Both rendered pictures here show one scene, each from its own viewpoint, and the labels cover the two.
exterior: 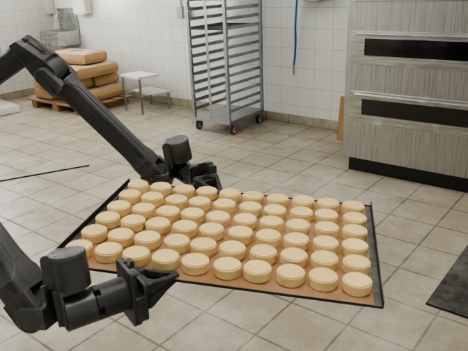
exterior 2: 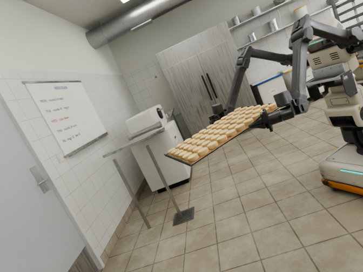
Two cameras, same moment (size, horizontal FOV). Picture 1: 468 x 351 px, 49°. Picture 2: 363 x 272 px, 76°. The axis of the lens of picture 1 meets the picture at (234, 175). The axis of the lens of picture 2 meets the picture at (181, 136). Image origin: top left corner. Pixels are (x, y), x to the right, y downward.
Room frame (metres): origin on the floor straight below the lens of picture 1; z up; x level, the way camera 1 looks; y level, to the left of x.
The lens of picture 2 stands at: (1.94, -0.78, 1.30)
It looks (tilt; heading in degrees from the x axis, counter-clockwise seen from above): 11 degrees down; 150
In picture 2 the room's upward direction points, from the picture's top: 24 degrees counter-clockwise
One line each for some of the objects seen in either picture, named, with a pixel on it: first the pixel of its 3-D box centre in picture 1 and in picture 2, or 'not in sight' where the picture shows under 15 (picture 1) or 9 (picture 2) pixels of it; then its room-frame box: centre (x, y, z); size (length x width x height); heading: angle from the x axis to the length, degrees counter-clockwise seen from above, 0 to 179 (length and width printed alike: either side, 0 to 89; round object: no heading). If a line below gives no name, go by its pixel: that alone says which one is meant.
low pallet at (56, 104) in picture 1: (80, 100); not in sight; (6.77, 2.01, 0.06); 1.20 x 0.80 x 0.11; 53
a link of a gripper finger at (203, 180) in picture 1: (211, 191); (259, 125); (1.19, 0.06, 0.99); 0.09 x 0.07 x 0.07; 33
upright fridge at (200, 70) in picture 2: not in sight; (209, 89); (-1.78, 2.41, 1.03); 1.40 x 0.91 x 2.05; 51
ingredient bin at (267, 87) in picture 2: not in sight; (270, 96); (-1.19, 3.35, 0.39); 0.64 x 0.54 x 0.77; 143
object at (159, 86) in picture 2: not in sight; (164, 96); (-2.78, 1.93, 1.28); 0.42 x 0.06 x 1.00; 51
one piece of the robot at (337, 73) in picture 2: not in sight; (329, 82); (1.14, 0.89, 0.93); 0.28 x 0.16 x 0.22; 168
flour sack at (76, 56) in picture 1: (77, 56); not in sight; (6.76, 1.96, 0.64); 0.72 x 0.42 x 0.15; 57
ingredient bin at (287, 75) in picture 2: not in sight; (301, 83); (-0.78, 3.85, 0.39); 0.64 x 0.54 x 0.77; 142
